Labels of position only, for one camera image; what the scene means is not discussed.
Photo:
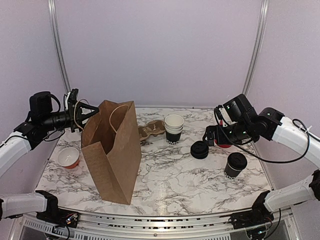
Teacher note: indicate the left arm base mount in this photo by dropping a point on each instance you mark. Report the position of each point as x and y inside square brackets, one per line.
[55, 215]

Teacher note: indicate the right aluminium frame post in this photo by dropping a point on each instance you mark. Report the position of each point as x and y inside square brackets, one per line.
[261, 28]

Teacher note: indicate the red cylindrical holder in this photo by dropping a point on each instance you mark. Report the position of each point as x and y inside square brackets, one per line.
[220, 139]

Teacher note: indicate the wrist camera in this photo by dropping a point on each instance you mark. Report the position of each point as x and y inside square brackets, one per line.
[239, 109]
[70, 99]

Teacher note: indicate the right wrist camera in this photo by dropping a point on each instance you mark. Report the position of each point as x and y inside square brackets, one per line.
[239, 109]

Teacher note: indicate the stack of black lids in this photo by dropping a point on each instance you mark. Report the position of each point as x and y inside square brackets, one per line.
[199, 150]

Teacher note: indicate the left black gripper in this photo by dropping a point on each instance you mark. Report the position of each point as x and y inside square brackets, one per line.
[75, 116]

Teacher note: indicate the left aluminium frame post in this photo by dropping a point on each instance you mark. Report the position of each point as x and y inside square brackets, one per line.
[57, 44]

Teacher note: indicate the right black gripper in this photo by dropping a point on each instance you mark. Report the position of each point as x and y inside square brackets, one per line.
[221, 139]

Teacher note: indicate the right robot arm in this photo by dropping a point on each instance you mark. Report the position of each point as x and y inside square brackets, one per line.
[295, 165]

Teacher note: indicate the black cup lid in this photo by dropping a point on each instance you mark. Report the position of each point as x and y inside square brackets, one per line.
[237, 161]

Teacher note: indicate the stack of paper cups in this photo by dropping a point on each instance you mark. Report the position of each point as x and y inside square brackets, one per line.
[173, 128]

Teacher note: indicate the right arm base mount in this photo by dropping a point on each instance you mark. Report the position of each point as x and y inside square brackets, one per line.
[256, 216]

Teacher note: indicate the orange white bowl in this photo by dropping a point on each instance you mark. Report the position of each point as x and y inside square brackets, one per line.
[68, 158]

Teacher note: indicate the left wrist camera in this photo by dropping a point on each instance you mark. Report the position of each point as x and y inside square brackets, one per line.
[70, 99]

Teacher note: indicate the cardboard cup carrier tray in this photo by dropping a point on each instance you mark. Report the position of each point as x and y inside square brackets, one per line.
[153, 128]

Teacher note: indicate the brown paper bag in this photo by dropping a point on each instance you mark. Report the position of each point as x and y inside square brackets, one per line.
[110, 144]

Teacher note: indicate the black takeout coffee cup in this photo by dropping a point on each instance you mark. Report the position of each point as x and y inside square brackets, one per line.
[231, 173]

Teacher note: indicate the aluminium frame post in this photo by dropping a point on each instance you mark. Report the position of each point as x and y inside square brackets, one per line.
[261, 28]
[57, 44]

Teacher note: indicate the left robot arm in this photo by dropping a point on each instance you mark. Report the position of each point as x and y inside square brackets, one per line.
[41, 122]

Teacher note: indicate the aluminium front rail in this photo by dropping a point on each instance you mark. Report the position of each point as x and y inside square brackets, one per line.
[217, 226]

